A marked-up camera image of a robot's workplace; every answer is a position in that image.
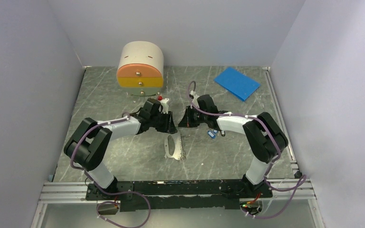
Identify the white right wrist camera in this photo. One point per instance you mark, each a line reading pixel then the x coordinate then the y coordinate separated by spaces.
pixel 194 97

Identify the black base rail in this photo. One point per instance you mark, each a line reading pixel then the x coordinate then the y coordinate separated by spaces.
pixel 140 195

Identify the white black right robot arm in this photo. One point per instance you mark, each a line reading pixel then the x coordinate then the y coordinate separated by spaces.
pixel 265 137

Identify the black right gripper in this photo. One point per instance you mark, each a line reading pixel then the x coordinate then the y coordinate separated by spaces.
pixel 187 121

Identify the blue rectangular sheet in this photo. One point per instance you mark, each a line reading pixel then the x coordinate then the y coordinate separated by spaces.
pixel 237 83

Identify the blue key tag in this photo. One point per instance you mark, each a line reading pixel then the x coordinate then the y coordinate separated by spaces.
pixel 211 134

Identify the round mini drawer cabinet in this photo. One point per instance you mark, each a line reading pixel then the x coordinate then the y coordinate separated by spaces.
pixel 140 70

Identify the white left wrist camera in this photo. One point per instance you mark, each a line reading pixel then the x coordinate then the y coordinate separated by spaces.
pixel 164 104

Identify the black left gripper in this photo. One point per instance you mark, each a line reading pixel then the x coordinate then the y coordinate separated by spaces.
pixel 168 126

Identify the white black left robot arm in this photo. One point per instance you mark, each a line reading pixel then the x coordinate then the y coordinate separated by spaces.
pixel 88 144

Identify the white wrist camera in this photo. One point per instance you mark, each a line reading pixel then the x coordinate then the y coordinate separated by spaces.
pixel 194 97
pixel 164 104

